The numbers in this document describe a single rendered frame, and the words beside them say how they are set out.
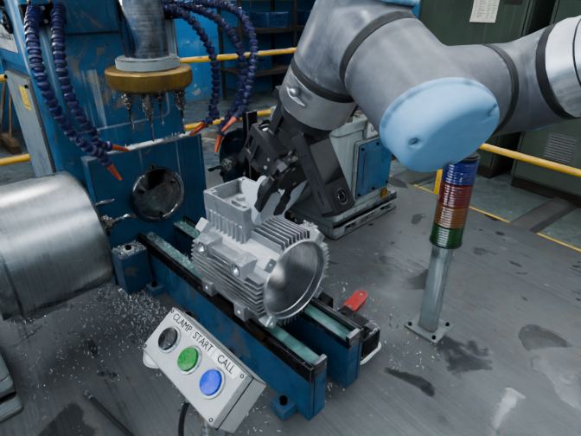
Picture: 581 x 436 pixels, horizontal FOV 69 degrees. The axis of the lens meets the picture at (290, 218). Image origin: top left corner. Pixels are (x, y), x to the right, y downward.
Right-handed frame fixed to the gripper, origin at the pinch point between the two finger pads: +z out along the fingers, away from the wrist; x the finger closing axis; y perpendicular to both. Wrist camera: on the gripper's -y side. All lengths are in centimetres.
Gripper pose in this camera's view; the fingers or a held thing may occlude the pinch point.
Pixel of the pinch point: (271, 217)
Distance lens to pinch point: 66.3
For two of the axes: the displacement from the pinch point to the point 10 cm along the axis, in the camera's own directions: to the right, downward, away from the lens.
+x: -7.2, 3.3, -6.1
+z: -3.5, 5.9, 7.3
